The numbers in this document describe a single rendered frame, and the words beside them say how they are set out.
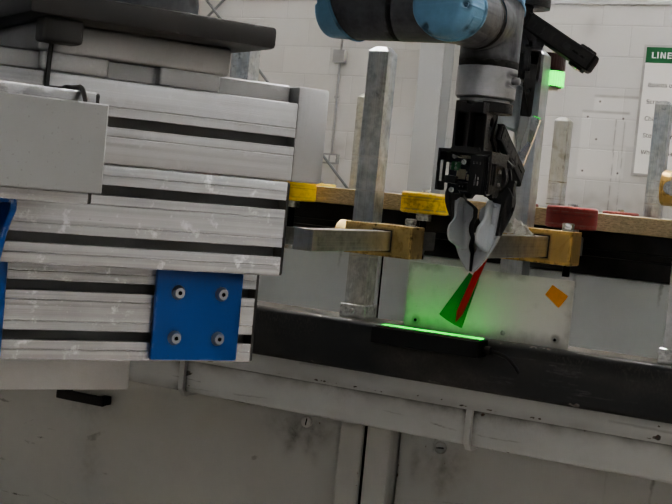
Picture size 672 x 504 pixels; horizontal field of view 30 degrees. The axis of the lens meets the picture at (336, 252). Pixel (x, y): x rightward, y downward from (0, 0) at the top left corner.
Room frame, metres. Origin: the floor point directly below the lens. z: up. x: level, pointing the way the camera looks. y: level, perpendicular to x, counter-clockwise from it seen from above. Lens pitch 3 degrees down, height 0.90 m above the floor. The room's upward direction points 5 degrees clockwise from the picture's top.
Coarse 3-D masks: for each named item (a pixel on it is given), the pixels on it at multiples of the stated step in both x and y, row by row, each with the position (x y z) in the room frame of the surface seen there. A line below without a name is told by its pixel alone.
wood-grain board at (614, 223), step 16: (320, 192) 2.21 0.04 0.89; (336, 192) 2.20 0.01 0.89; (352, 192) 2.19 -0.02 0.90; (384, 192) 2.38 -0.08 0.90; (384, 208) 2.16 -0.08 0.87; (480, 208) 2.08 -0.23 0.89; (544, 208) 2.03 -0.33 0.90; (544, 224) 2.03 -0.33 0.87; (608, 224) 1.98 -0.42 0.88; (624, 224) 1.97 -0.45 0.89; (640, 224) 1.96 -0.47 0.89; (656, 224) 1.95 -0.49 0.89
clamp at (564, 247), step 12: (528, 228) 1.84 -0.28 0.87; (540, 228) 1.84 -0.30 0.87; (552, 240) 1.82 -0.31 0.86; (564, 240) 1.81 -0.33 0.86; (576, 240) 1.83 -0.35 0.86; (552, 252) 1.82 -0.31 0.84; (564, 252) 1.81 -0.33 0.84; (576, 252) 1.83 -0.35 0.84; (552, 264) 1.82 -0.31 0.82; (564, 264) 1.81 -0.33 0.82; (576, 264) 1.84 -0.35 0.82
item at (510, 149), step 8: (504, 128) 1.58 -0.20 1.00; (496, 136) 1.58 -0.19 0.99; (504, 136) 1.58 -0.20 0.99; (504, 144) 1.59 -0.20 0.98; (512, 144) 1.61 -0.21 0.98; (504, 152) 1.60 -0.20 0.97; (512, 152) 1.61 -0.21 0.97; (512, 160) 1.62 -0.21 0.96; (520, 160) 1.64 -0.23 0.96; (520, 168) 1.64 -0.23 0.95; (512, 176) 1.64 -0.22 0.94; (520, 176) 1.65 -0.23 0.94; (520, 184) 1.65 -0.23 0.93
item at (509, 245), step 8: (504, 240) 1.65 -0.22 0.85; (512, 240) 1.68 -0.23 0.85; (520, 240) 1.71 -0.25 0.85; (528, 240) 1.74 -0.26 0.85; (536, 240) 1.77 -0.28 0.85; (544, 240) 1.80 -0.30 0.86; (496, 248) 1.62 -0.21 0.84; (504, 248) 1.65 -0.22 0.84; (512, 248) 1.68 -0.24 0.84; (520, 248) 1.71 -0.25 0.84; (528, 248) 1.74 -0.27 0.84; (536, 248) 1.77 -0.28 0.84; (544, 248) 1.81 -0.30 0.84; (496, 256) 1.63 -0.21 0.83; (504, 256) 1.65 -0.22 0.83; (512, 256) 1.68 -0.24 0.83; (520, 256) 1.71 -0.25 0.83; (528, 256) 1.74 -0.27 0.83; (536, 256) 1.78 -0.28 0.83; (544, 256) 1.81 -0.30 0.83
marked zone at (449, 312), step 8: (464, 280) 1.88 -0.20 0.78; (464, 288) 1.88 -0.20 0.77; (456, 296) 1.88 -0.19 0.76; (472, 296) 1.87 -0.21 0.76; (448, 304) 1.89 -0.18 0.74; (456, 304) 1.88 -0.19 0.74; (440, 312) 1.89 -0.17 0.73; (448, 312) 1.89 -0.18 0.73; (456, 312) 1.88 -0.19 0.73; (464, 312) 1.87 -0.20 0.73; (448, 320) 1.88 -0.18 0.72; (464, 320) 1.87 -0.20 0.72
